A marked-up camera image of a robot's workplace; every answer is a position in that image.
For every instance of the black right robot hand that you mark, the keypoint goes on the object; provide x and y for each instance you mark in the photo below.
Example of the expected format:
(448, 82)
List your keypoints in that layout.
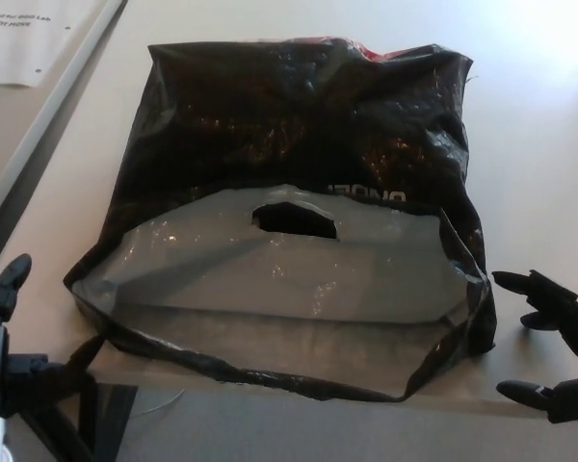
(554, 296)

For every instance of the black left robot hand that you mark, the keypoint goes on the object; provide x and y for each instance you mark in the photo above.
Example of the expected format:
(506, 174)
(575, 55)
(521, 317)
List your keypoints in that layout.
(0, 346)

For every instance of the black printed plastic bag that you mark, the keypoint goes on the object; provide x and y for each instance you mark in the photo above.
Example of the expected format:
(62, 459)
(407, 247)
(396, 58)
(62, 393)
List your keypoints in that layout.
(270, 135)

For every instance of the dark panel under desk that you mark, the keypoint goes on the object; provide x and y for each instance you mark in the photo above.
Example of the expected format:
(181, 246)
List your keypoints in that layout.
(115, 414)

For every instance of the white neighbouring desk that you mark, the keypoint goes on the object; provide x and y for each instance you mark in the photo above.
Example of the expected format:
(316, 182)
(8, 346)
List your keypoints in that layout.
(43, 139)

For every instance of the white printed paper sheet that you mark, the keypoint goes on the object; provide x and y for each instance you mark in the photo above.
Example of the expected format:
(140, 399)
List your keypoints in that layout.
(24, 53)

